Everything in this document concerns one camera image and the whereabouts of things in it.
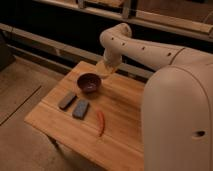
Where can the blue grey sponge block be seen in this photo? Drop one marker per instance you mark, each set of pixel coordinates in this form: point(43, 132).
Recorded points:
point(80, 110)

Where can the dark grey rectangular block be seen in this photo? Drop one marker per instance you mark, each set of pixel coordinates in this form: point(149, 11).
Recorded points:
point(66, 100)

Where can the wooden table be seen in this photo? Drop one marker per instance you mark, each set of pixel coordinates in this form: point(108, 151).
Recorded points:
point(120, 146)

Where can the red chili pepper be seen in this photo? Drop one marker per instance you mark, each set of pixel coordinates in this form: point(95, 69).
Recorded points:
point(101, 122)

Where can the dark red ceramic bowl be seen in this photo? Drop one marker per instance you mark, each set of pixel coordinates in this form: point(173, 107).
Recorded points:
point(89, 82)

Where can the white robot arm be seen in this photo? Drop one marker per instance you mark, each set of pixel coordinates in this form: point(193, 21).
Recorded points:
point(177, 102)

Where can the white ceramic cup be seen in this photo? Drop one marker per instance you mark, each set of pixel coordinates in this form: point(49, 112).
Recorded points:
point(103, 70)

